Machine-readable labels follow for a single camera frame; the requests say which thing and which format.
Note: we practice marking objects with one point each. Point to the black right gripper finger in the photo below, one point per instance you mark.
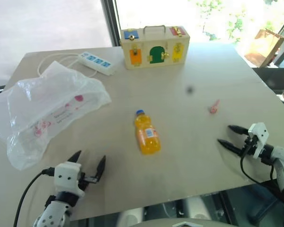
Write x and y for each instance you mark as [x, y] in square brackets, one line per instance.
[229, 145]
[238, 129]

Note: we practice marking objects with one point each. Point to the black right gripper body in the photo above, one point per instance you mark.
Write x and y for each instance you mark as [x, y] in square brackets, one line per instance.
[250, 144]

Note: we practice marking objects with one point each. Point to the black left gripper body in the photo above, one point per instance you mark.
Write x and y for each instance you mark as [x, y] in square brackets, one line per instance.
[83, 183]

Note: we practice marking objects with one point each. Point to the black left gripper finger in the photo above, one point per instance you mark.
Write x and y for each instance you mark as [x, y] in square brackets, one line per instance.
[75, 157]
[101, 167]

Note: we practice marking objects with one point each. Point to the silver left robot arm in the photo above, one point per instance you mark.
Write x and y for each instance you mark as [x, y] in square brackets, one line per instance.
[53, 212]

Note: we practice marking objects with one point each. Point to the small pink wrapped candy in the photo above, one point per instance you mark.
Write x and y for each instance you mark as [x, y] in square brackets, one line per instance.
[213, 109]

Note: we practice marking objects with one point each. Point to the orange juice bottle blue cap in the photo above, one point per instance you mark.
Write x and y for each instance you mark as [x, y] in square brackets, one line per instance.
[147, 138]

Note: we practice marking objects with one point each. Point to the white rounded shape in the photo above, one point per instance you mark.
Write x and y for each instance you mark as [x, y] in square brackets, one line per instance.
[130, 218]

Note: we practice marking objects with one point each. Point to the clear plastic bag pink print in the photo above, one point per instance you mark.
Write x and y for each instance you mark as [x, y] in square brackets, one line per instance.
[49, 94]

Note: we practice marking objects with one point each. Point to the brown paper bag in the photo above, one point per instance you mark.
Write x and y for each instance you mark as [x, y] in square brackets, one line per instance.
[262, 48]

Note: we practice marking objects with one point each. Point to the white power strip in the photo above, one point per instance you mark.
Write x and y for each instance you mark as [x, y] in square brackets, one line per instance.
[97, 62]

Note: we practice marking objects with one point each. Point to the wooden lock box coloured doors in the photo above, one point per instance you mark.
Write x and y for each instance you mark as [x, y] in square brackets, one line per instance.
[153, 47]

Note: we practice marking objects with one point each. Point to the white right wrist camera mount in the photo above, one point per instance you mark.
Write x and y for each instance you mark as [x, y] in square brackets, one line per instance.
[259, 134]

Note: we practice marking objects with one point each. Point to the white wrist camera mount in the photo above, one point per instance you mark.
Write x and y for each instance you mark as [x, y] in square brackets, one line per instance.
[66, 177]
[259, 134]

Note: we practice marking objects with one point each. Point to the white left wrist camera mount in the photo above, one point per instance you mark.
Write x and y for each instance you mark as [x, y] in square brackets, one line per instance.
[66, 177]

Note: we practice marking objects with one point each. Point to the dark window frame post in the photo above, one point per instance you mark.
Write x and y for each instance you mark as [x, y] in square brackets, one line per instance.
[110, 21]
[283, 39]

